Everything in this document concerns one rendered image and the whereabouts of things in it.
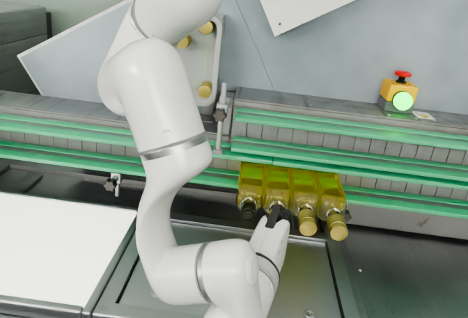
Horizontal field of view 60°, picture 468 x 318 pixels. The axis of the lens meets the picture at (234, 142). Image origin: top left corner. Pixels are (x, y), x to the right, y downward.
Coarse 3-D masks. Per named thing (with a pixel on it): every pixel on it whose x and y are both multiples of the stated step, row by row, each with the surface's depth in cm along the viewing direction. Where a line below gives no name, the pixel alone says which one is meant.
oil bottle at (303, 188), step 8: (288, 168) 99; (296, 168) 95; (296, 176) 91; (304, 176) 92; (312, 176) 92; (296, 184) 88; (304, 184) 88; (312, 184) 88; (296, 192) 85; (304, 192) 85; (312, 192) 85; (296, 200) 84; (304, 200) 83; (312, 200) 83; (296, 208) 84
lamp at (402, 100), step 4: (400, 92) 99; (404, 92) 99; (396, 96) 99; (400, 96) 98; (404, 96) 98; (408, 96) 98; (392, 100) 101; (396, 100) 99; (400, 100) 98; (404, 100) 98; (408, 100) 98; (412, 100) 98; (396, 104) 99; (400, 104) 98; (404, 104) 98; (408, 104) 98; (400, 108) 99; (404, 108) 99; (408, 108) 99
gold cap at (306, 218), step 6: (306, 210) 80; (300, 216) 79; (306, 216) 78; (312, 216) 79; (300, 222) 78; (306, 222) 77; (312, 222) 77; (300, 228) 77; (306, 228) 77; (312, 228) 77; (306, 234) 78; (312, 234) 78
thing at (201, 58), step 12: (216, 24) 96; (192, 36) 104; (204, 36) 104; (216, 36) 104; (192, 48) 105; (204, 48) 105; (216, 48) 98; (192, 60) 107; (204, 60) 106; (216, 60) 99; (192, 72) 108; (204, 72) 108; (216, 72) 100; (192, 84) 109; (216, 84) 101
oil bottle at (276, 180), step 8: (272, 168) 94; (280, 168) 95; (264, 176) 94; (272, 176) 91; (280, 176) 91; (288, 176) 92; (264, 184) 90; (272, 184) 87; (280, 184) 87; (288, 184) 88; (264, 192) 86; (272, 192) 84; (280, 192) 84; (288, 192) 85; (264, 200) 85; (272, 200) 84; (280, 200) 84; (288, 200) 84; (264, 208) 86; (288, 208) 85
